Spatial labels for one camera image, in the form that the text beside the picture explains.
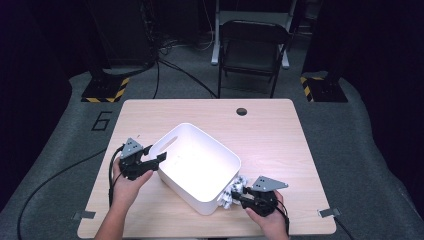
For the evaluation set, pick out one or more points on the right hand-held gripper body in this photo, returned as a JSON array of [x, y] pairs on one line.
[[263, 201]]

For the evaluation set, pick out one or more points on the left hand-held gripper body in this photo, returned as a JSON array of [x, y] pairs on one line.
[[133, 165]]

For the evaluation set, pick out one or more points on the white patterned cloth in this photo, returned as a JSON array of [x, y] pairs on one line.
[[226, 200]]

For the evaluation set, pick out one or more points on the white plastic bin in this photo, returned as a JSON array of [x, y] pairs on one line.
[[196, 166]]

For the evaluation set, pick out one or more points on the person's right hand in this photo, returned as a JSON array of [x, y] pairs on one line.
[[271, 223]]

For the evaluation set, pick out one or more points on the person's left hand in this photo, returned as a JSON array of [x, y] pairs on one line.
[[125, 191]]

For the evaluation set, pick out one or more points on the grey tape piece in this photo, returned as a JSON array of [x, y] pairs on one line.
[[85, 215], [329, 212]]

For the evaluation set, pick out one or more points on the black yellow-striped stand base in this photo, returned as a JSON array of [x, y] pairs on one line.
[[103, 88], [328, 91]]

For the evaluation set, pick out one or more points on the dark equipment cabinet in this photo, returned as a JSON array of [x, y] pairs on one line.
[[123, 33]]

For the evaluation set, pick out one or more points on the black folding chair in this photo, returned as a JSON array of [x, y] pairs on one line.
[[253, 33], [216, 33]]

